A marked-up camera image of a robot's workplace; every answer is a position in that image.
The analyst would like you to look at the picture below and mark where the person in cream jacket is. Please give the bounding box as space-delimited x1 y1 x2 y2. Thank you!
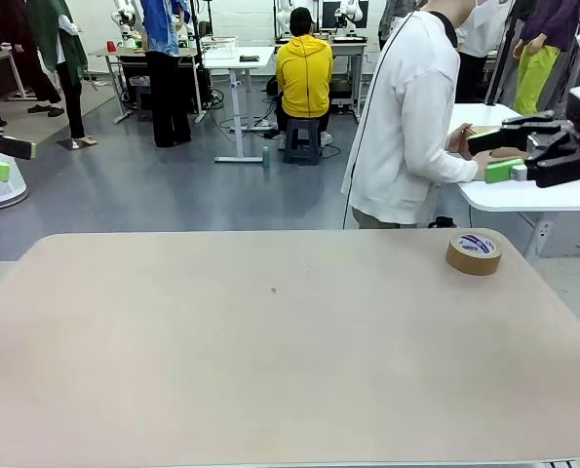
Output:
454 0 513 103

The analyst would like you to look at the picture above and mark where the person in dark clothes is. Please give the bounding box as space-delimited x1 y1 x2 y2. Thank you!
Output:
0 0 66 118

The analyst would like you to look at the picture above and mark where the black slanted pole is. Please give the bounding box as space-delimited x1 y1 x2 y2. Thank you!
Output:
483 14 524 106

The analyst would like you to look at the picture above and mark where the black computer monitor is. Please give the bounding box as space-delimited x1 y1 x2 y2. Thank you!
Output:
321 0 370 28

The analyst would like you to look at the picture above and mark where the person in green shawl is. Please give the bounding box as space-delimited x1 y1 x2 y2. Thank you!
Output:
25 0 98 147

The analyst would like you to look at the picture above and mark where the person in lime trousers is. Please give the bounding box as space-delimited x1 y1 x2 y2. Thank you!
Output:
511 0 580 116

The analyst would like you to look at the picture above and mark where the person's right hand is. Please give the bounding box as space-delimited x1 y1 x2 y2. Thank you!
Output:
470 149 496 170

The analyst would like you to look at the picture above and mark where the person in yellow hoodie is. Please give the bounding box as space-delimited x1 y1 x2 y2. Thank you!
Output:
273 7 335 147

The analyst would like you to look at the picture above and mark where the person in grey top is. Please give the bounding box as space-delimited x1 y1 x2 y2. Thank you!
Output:
377 0 406 50

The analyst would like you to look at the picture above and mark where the white cone-shaped pedestal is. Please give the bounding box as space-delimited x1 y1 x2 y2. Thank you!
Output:
0 80 30 211

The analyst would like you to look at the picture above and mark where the person in blue shirt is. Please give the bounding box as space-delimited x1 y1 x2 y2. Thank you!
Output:
140 0 193 148

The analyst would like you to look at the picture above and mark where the dark plastic stool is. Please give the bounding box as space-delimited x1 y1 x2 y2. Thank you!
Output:
283 118 324 166

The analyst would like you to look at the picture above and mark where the brown packing tape roll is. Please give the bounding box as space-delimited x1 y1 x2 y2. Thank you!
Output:
445 231 504 277

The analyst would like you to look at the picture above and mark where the person's right forearm white sleeve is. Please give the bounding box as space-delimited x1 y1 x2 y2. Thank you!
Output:
406 140 481 184

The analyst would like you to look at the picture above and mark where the clear plastic crate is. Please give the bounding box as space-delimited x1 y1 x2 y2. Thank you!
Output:
202 36 238 59

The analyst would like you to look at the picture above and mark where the person in white cardigan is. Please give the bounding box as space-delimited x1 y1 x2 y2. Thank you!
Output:
341 0 495 230

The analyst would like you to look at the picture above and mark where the grey desk black frame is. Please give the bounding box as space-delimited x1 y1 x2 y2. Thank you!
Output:
89 46 208 123

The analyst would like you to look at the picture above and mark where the person's left hand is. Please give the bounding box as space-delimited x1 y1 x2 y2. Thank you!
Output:
447 124 475 160

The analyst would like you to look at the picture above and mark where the small brown piece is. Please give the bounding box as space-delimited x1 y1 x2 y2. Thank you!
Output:
464 125 527 161

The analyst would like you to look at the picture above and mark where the white standing desk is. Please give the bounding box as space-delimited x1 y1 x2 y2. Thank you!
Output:
202 45 277 164

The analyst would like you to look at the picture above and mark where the white side table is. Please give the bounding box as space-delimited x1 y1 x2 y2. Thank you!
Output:
447 101 580 259

